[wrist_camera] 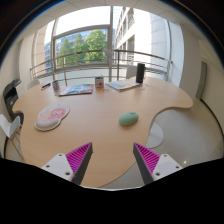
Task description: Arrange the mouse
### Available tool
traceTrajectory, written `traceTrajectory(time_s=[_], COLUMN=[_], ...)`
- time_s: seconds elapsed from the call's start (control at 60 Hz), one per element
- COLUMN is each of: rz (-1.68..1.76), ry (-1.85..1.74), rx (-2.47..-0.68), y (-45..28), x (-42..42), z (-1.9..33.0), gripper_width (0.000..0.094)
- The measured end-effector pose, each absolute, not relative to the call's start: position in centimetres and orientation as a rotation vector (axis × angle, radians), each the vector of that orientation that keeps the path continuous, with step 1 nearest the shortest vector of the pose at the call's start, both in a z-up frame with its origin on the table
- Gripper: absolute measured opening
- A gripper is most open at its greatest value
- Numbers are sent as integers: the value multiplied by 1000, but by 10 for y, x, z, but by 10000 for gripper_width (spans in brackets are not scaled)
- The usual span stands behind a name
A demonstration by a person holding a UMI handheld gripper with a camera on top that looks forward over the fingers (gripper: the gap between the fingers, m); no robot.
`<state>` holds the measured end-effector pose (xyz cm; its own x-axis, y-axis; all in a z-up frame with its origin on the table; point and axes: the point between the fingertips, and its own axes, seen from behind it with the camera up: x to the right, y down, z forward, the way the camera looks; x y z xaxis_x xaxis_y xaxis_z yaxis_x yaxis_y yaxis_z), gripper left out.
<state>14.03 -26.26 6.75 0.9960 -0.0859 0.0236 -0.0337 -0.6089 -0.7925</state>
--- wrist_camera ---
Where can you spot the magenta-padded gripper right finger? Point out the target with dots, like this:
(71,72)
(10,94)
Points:
(165,165)

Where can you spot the black office printer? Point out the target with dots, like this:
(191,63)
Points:
(11,96)

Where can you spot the colourful printed cup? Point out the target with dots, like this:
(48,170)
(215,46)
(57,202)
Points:
(56,86)

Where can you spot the red cover magazine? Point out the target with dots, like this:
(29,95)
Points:
(76,89)

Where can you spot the mint green computer mouse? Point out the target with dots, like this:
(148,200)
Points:
(128,118)

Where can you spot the white chair with wooden legs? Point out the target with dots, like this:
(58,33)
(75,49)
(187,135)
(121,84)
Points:
(9,126)

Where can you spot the metal balcony railing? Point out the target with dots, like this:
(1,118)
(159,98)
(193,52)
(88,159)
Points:
(83,53)

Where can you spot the red and white printed cup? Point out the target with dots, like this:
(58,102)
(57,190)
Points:
(99,82)

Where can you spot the pink and white mouse pad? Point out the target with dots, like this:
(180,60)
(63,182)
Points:
(51,116)

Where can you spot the grey door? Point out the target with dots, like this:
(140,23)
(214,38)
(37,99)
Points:
(201,80)

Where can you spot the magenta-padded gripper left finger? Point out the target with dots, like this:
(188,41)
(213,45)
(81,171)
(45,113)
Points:
(60,165)

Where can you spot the black stapler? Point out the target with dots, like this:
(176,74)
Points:
(46,86)

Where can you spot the tall black speaker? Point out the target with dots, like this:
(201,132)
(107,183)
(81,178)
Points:
(140,72)

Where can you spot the light blue cover magazine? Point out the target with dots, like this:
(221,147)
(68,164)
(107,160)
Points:
(122,84)

